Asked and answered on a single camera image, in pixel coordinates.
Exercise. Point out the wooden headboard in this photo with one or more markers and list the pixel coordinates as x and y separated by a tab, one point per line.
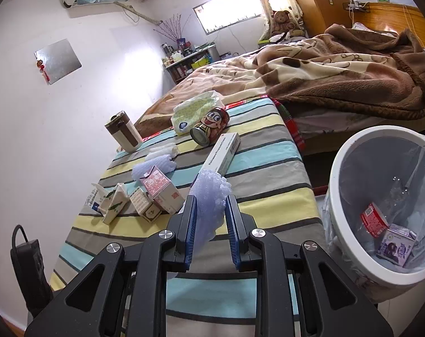
384	15

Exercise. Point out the yellow-green tissue pack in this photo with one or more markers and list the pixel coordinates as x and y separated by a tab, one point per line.
193	110

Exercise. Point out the brown patterned blanket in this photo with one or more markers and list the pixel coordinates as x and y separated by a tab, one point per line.
321	70

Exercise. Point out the white round trash bin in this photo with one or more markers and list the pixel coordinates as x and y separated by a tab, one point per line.
342	182

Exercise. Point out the white foam wrap roll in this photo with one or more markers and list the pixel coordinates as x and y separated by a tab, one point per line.
161	151

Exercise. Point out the wooden wardrobe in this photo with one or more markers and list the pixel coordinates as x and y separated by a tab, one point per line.
317	0

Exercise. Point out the metal wall plate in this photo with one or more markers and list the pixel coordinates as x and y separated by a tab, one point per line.
58	59

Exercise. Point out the black power strip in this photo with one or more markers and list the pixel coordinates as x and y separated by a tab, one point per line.
31	270

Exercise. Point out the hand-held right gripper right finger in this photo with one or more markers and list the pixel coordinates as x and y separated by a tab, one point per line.
233	231

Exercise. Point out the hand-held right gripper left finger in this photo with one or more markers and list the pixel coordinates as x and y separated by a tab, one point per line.
190	231

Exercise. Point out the small white red-print box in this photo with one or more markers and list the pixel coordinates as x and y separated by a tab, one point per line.
144	205

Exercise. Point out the wrapped air conditioner pipe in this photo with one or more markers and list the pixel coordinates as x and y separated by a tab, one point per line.
142	15

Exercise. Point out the grey storage bin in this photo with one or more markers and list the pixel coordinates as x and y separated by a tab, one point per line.
213	53

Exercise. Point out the white tissue packet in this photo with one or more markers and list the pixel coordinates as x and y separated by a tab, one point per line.
114	203

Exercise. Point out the white bed sheet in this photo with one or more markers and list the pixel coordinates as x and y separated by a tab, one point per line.
338	124

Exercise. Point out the striped tablecloth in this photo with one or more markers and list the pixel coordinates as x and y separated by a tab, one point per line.
261	154

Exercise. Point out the pink and white milk carton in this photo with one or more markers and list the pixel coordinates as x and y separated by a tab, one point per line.
163	191

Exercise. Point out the brown teddy bear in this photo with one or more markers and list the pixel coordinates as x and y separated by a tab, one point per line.
282	21

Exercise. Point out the red plaid sheet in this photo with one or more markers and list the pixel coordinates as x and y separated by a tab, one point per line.
289	123

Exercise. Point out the brown and beige box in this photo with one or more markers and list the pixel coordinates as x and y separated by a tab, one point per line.
123	133

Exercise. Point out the window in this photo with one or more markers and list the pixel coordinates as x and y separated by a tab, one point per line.
226	10

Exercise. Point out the purple drink carton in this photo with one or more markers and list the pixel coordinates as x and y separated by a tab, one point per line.
396	245

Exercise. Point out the bare decorative branches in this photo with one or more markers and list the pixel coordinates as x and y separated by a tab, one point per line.
175	28

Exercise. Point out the red hanging ornament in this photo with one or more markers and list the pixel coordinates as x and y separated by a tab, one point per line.
44	72

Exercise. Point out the red cartoon drink can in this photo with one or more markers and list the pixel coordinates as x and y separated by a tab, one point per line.
212	124

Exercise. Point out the long white cardboard box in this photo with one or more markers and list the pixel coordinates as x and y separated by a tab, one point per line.
221	154

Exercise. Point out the blue and white drink carton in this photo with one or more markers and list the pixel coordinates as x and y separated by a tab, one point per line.
93	198

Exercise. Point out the cluttered storage shelf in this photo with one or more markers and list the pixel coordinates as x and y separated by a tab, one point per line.
179	72

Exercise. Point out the red drink carton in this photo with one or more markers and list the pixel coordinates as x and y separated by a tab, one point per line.
374	219

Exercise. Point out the bumpy pale purple foam net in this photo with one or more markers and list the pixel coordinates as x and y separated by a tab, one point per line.
209	196

